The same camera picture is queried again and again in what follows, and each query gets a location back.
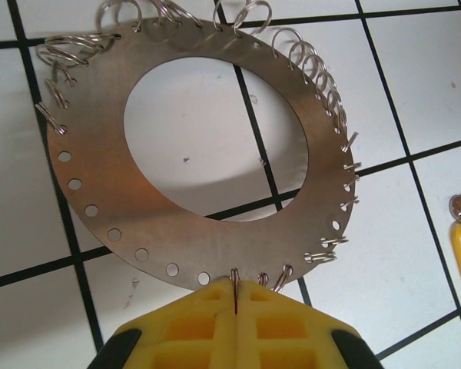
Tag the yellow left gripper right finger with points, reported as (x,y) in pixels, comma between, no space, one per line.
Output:
(292,334)

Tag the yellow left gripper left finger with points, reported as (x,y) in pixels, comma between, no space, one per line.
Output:
(176,330)

